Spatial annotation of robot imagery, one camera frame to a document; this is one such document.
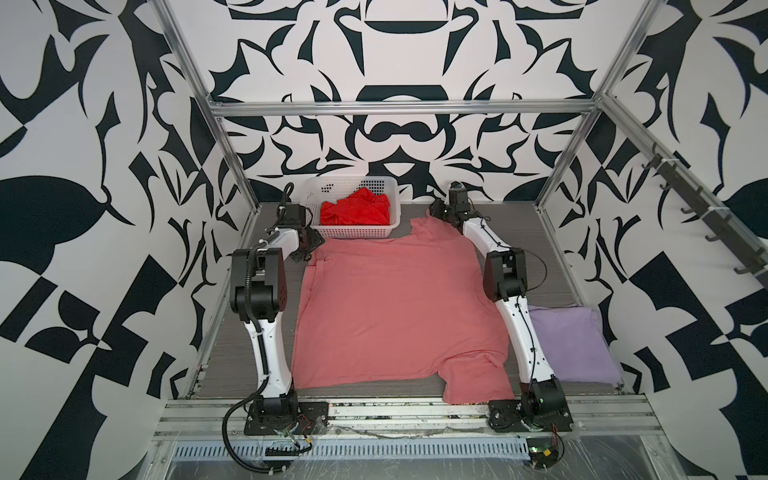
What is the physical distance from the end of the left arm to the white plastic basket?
12 centimetres

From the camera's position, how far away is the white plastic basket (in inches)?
43.8

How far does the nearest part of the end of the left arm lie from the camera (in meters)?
0.82
